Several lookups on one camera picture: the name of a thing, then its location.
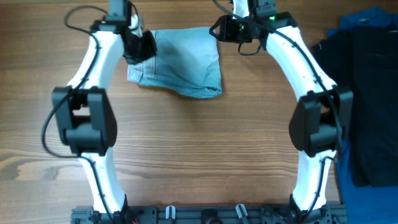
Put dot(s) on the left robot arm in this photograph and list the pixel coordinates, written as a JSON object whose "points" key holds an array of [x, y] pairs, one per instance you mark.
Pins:
{"points": [[85, 119]]}

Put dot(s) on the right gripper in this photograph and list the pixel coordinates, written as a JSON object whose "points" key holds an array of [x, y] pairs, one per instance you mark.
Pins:
{"points": [[225, 23]]}

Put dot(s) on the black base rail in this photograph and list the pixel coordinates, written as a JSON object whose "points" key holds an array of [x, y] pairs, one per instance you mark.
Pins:
{"points": [[271, 213]]}

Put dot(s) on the light blue denim shorts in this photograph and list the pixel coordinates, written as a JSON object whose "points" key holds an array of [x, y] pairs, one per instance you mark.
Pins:
{"points": [[187, 61]]}

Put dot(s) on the dark blue garment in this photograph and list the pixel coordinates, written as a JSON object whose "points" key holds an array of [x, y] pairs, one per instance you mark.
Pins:
{"points": [[366, 204]]}

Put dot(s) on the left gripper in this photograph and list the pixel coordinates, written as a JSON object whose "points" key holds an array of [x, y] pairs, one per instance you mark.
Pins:
{"points": [[148, 51]]}

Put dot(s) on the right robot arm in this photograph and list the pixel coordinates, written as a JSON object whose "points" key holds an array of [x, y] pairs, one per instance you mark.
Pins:
{"points": [[321, 117]]}

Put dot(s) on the black t-shirt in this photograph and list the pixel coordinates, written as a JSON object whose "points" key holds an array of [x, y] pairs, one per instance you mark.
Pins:
{"points": [[365, 60]]}

